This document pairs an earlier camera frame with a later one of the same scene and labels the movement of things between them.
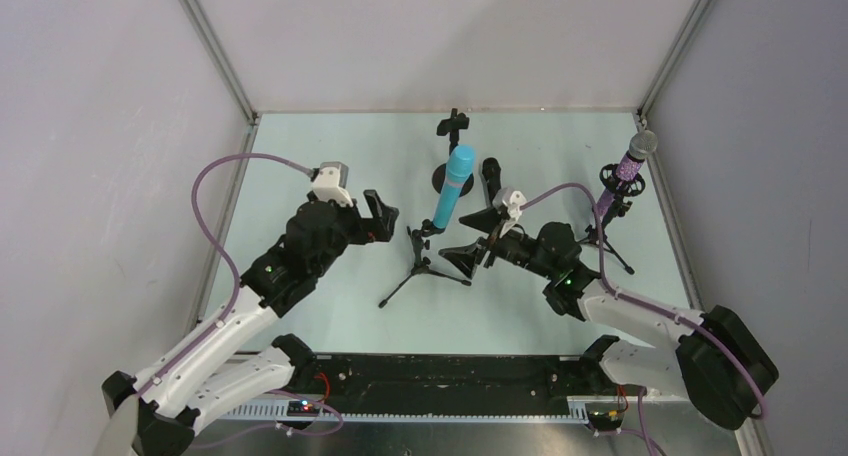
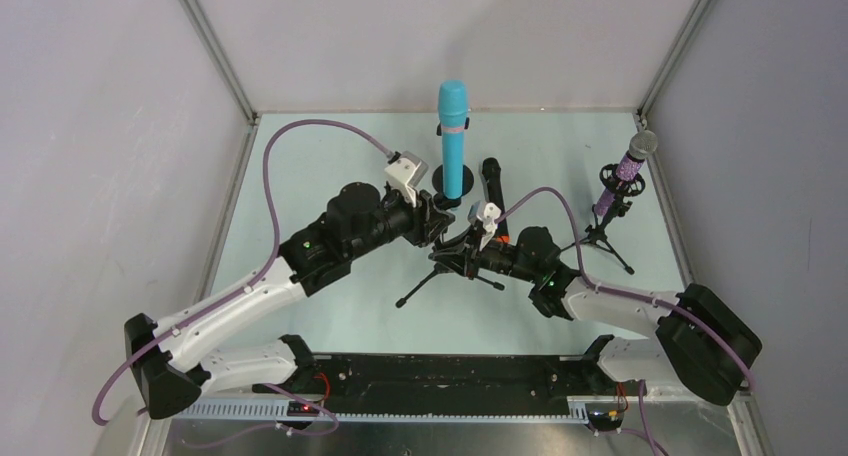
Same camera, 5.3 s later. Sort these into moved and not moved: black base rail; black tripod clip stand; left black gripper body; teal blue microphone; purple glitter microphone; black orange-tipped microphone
Moved: black tripod clip stand; teal blue microphone; left black gripper body
Not moved: purple glitter microphone; black base rail; black orange-tipped microphone
